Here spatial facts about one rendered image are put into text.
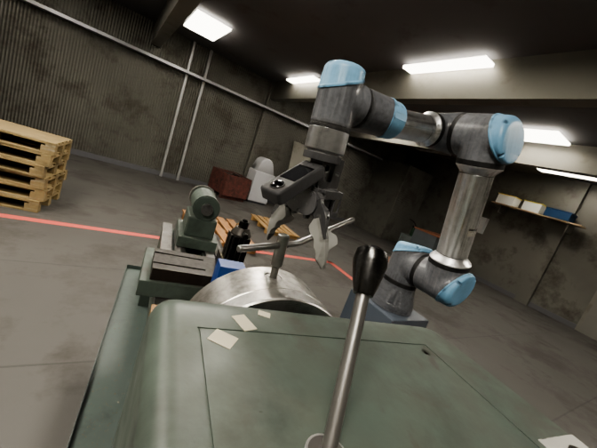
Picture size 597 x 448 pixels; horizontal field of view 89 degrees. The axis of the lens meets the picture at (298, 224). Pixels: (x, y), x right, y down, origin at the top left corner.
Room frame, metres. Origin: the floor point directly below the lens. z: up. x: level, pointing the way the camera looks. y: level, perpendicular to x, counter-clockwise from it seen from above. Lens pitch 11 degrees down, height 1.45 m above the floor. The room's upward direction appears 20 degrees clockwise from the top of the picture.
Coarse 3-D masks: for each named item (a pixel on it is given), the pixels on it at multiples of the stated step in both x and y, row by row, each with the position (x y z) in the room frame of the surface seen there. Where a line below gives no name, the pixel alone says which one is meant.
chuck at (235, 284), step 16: (240, 272) 0.55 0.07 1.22; (256, 272) 0.55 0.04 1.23; (288, 272) 0.60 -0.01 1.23; (208, 288) 0.52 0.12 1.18; (224, 288) 0.50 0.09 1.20; (240, 288) 0.49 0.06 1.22; (256, 288) 0.49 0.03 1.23; (272, 288) 0.50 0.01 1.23; (288, 288) 0.51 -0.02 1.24; (304, 288) 0.56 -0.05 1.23
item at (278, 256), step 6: (282, 234) 0.54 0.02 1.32; (276, 240) 0.54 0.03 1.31; (282, 240) 0.53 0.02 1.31; (288, 240) 0.54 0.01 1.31; (282, 246) 0.53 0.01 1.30; (276, 252) 0.53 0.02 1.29; (282, 252) 0.53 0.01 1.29; (276, 258) 0.53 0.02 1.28; (282, 258) 0.54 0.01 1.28; (276, 264) 0.53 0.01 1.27; (282, 264) 0.54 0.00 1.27; (276, 270) 0.54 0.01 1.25; (270, 276) 0.54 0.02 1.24; (276, 276) 0.54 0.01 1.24
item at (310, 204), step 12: (312, 156) 0.55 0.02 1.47; (324, 156) 0.54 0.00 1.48; (324, 168) 0.56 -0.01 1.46; (336, 168) 0.59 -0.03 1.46; (324, 180) 0.58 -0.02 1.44; (336, 180) 0.60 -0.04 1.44; (312, 192) 0.55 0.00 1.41; (324, 192) 0.55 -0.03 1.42; (336, 192) 0.58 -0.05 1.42; (288, 204) 0.58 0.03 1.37; (300, 204) 0.56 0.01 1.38; (312, 204) 0.54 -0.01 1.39; (324, 204) 0.58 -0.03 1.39; (336, 216) 0.60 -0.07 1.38
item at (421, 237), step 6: (420, 228) 9.00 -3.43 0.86; (414, 234) 9.02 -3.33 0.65; (420, 234) 8.86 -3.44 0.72; (426, 234) 8.71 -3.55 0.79; (432, 234) 8.56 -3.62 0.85; (438, 234) 9.43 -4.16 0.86; (414, 240) 8.95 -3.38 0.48; (420, 240) 8.80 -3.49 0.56; (426, 240) 8.65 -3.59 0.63; (432, 240) 8.52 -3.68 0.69; (438, 240) 8.59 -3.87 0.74; (426, 246) 8.58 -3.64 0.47; (432, 246) 8.46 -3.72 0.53
